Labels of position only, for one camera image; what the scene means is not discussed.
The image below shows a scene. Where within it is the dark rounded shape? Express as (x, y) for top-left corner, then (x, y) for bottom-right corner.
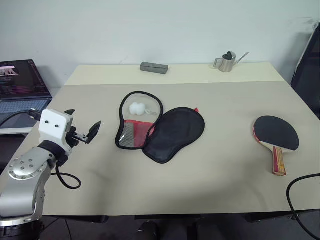
(138, 220), (159, 240)

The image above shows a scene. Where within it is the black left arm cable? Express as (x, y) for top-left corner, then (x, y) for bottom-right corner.
(0, 107), (82, 190)

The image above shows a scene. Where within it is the black chair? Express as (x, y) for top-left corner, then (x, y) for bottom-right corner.
(290, 23), (320, 116)

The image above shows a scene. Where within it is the small metal watering can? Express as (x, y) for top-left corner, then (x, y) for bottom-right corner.
(212, 50), (250, 74)

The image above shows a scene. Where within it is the open laptop computer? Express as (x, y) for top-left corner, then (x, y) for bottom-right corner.
(0, 59), (54, 130)

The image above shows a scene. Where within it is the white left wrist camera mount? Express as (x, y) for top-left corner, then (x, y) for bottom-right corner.
(38, 108), (74, 156)

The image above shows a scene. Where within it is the grey rectangular box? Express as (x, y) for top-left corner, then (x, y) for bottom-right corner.
(139, 61), (169, 75)

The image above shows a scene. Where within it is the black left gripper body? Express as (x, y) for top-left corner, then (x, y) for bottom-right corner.
(65, 126), (91, 149)

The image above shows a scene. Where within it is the black table frame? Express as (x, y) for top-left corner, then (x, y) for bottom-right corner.
(41, 211), (320, 225)

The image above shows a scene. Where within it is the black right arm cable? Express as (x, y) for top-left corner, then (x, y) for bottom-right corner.
(286, 172), (320, 240)

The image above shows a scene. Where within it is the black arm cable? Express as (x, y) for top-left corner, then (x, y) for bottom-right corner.
(0, 107), (82, 190)
(286, 172), (320, 240)

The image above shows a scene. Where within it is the black red paddle case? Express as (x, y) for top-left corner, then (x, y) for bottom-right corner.
(114, 91), (206, 165)

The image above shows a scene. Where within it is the table tennis paddle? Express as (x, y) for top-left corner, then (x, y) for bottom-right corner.
(252, 115), (301, 178)

